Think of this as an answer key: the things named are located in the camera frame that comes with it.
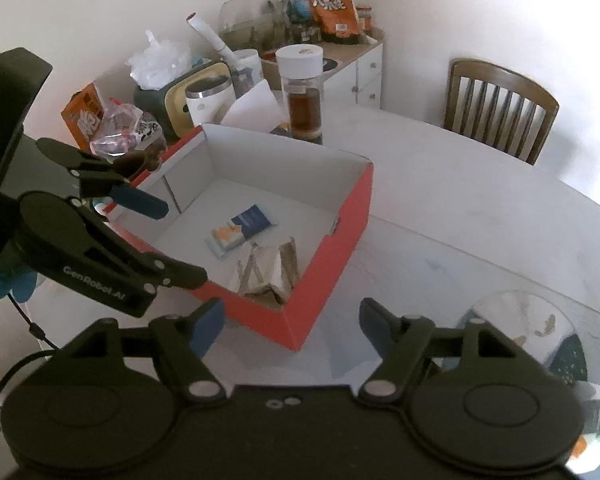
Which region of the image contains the white lint roller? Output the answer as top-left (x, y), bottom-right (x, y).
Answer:
top-left (186, 11), bottom-right (246, 73)

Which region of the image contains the clear plastic snack bag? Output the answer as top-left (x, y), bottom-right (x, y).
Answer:
top-left (89, 99), bottom-right (168, 158)

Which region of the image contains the white folded paper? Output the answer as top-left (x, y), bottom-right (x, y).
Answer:
top-left (220, 79), bottom-right (288, 133)

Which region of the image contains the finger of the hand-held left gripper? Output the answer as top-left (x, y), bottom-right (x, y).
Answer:
top-left (77, 204), bottom-right (210, 306)
top-left (36, 138), bottom-right (170, 220)

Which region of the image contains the round glass turntable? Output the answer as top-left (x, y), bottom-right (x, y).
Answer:
top-left (450, 290), bottom-right (600, 476)

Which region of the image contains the large orange snack bag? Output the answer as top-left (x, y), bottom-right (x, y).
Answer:
top-left (302, 0), bottom-right (362, 45)

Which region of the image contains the red cardboard box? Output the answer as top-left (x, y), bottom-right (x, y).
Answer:
top-left (102, 122), bottom-right (375, 352)

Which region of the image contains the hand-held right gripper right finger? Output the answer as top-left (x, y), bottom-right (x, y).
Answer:
top-left (358, 298), bottom-right (531, 403)

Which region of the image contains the white plastic bag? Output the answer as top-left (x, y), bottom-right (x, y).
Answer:
top-left (125, 30), bottom-right (193, 88)

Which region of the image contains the white desktop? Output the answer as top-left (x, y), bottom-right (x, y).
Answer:
top-left (0, 97), bottom-right (600, 480)

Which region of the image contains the glass bottle with white lid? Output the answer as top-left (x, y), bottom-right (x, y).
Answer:
top-left (275, 44), bottom-right (326, 142)

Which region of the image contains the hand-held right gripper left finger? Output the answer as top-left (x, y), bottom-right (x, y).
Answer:
top-left (62, 298), bottom-right (228, 403)

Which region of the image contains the black cable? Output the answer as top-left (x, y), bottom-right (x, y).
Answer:
top-left (0, 292), bottom-right (62, 428)

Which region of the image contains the white round container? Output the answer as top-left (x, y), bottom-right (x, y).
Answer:
top-left (232, 49), bottom-right (266, 96)

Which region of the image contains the wooden chair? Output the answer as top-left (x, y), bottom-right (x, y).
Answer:
top-left (442, 57), bottom-right (561, 166)

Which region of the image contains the small orange snack bag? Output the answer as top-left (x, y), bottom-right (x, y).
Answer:
top-left (61, 83), bottom-right (106, 150)

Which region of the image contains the white mug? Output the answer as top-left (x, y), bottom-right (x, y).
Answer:
top-left (185, 75), bottom-right (233, 128)

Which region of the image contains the blue orange white packet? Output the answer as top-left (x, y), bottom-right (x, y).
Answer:
top-left (206, 204), bottom-right (278, 260)

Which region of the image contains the white cabinet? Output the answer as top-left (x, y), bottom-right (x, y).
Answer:
top-left (324, 30), bottom-right (386, 110)

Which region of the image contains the green yellow storage box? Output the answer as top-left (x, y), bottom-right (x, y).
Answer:
top-left (132, 60), bottom-right (233, 143)

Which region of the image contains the clear glass bowl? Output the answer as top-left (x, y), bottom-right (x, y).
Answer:
top-left (219, 0), bottom-right (291, 51)

